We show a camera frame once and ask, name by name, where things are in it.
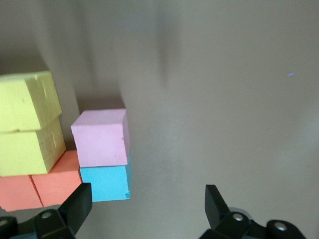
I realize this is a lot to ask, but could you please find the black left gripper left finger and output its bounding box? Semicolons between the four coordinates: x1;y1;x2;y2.
0;182;93;239

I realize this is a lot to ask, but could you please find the orange foam cube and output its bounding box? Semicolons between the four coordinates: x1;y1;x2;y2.
0;174;42;213
29;150;83;208

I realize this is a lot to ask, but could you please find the blue foam cube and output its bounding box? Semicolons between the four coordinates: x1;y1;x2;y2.
79;155;133;203

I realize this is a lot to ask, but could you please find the yellow foam cube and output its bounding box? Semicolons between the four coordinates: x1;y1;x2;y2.
0;70;63;133
0;116;67;177

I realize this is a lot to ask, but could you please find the pink foam cube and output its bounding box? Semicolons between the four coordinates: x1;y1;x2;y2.
70;108;131;168

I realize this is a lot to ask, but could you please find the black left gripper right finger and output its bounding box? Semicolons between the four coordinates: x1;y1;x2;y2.
199;184;307;239

